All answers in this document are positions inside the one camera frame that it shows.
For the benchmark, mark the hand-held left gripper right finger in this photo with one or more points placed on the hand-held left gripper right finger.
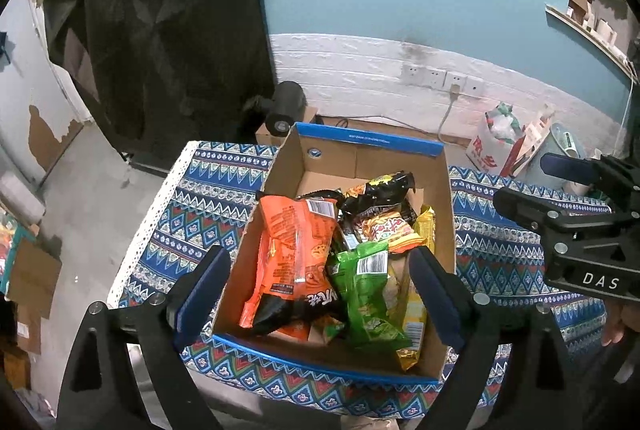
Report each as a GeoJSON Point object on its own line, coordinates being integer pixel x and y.
{"type": "Point", "coordinates": [435, 297]}

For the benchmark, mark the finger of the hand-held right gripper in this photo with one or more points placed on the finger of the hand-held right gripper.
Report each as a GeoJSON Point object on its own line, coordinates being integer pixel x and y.
{"type": "Point", "coordinates": [565, 167]}
{"type": "Point", "coordinates": [525, 207]}

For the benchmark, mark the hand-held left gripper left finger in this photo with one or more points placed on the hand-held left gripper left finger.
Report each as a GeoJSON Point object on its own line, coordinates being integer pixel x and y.
{"type": "Point", "coordinates": [200, 300]}

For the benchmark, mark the long yellow snack packet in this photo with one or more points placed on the long yellow snack packet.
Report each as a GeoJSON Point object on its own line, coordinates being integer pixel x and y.
{"type": "Point", "coordinates": [412, 317]}

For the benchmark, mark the blue cardboard box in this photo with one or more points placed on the blue cardboard box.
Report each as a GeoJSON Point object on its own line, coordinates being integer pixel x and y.
{"type": "Point", "coordinates": [235, 290]}

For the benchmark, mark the green snack bag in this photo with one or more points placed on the green snack bag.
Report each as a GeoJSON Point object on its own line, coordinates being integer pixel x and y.
{"type": "Point", "coordinates": [370, 305]}

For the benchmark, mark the orange red snack packet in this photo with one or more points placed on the orange red snack packet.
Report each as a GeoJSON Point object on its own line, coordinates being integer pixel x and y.
{"type": "Point", "coordinates": [390, 230]}

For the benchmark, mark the long orange snack packet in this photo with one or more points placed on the long orange snack packet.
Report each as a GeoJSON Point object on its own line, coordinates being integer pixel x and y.
{"type": "Point", "coordinates": [295, 331]}

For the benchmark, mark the large orange chip bag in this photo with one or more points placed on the large orange chip bag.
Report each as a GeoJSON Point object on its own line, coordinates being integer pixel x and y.
{"type": "Point", "coordinates": [295, 250]}

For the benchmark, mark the black and yellow snack packet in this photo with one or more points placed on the black and yellow snack packet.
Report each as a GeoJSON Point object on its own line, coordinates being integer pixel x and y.
{"type": "Point", "coordinates": [385, 190]}

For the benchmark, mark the person's right hand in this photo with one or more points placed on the person's right hand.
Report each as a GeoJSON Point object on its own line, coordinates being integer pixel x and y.
{"type": "Point", "coordinates": [615, 325]}

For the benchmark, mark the light blue trash bin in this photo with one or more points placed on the light blue trash bin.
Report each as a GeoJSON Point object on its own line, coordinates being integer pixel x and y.
{"type": "Point", "coordinates": [560, 140]}

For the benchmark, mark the flat white orange carton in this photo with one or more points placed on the flat white orange carton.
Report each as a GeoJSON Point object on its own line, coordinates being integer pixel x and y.
{"type": "Point", "coordinates": [532, 135]}

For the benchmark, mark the red and white paper bag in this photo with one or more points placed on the red and white paper bag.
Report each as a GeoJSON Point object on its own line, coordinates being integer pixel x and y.
{"type": "Point", "coordinates": [487, 150]}

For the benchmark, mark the blue patterned tablecloth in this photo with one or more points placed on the blue patterned tablecloth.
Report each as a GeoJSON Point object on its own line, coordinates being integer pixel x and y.
{"type": "Point", "coordinates": [165, 220]}

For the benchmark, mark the flattened brown cardboard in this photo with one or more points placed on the flattened brown cardboard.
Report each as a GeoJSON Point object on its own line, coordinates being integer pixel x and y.
{"type": "Point", "coordinates": [35, 277]}

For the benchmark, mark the colourful printed packet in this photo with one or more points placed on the colourful printed packet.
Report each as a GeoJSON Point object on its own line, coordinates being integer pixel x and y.
{"type": "Point", "coordinates": [7, 255]}

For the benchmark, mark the black cylinder device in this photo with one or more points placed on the black cylinder device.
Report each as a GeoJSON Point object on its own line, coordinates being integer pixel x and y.
{"type": "Point", "coordinates": [282, 107]}

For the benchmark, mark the dark curtain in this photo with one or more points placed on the dark curtain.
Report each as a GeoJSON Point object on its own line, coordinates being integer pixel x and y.
{"type": "Point", "coordinates": [175, 35]}

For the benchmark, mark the white wall shelf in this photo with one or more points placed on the white wall shelf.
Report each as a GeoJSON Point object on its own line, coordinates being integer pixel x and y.
{"type": "Point", "coordinates": [595, 35]}

